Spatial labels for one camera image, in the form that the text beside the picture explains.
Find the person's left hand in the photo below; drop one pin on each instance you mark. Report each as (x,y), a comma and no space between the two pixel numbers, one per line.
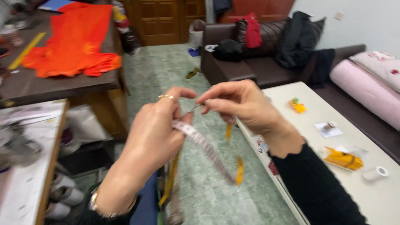
(151,137)

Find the person's right hand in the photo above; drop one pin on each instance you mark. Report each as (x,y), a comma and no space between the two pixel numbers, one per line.
(240,106)

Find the thin needle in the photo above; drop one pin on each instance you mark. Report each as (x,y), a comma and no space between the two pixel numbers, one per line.
(197,106)

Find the white and yellow measuring tape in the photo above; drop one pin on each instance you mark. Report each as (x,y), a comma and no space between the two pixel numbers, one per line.
(206,148)

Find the brown leather sofa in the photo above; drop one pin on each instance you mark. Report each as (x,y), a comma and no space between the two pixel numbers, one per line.
(259,59)

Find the yellow and green toy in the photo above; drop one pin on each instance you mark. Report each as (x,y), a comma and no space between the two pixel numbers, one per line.
(297,105)

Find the black bag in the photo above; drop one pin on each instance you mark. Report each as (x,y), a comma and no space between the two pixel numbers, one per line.
(228,50)

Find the olive slipper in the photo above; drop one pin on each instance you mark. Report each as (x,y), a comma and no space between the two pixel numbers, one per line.
(193,72)

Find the white plastic bag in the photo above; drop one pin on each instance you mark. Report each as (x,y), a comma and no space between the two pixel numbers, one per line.
(84,125)

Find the red garment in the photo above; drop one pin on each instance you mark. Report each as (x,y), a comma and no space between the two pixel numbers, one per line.
(252,30)

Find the gold wrist watch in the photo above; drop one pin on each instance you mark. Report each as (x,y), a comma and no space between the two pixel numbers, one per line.
(106,207)

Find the white bin bag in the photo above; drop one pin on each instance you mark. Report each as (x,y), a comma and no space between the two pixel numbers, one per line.
(196,32)

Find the black jacket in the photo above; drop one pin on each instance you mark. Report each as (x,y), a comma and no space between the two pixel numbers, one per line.
(297,40)

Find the thread spool on white card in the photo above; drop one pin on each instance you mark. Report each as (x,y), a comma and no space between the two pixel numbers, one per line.
(328,128)

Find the white shoes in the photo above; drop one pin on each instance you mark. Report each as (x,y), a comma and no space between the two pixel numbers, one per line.
(62,193)

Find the dark wooden work table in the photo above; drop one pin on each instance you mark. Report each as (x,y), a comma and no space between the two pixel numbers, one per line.
(62,78)

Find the white folding table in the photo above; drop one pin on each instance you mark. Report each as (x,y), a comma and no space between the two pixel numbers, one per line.
(337,162)

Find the yellow item in plastic bag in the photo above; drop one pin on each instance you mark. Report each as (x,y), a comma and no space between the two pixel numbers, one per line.
(343,158)

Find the wooden cabinet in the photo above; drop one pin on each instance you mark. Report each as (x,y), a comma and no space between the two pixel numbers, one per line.
(162,20)

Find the orange fabric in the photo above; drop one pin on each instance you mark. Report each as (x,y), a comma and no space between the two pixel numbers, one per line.
(73,42)

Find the pink rolled bedding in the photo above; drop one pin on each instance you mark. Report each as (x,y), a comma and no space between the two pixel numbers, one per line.
(365,90)

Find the white bench with papers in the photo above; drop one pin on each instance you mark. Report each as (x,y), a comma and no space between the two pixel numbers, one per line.
(25,162)

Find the pink pillow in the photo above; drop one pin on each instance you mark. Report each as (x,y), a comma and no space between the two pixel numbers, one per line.
(378,67)

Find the white tape roll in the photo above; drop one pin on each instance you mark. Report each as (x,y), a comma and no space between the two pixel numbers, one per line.
(376,173)

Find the yellow ruler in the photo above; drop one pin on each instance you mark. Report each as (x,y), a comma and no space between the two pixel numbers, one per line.
(26,50)

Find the blue folder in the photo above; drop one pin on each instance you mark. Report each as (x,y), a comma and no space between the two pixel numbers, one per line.
(54,4)

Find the plastic bottle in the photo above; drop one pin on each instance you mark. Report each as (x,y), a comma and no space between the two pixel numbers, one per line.
(12,35)

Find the wall switch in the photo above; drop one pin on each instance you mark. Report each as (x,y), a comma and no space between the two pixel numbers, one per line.
(338,15)

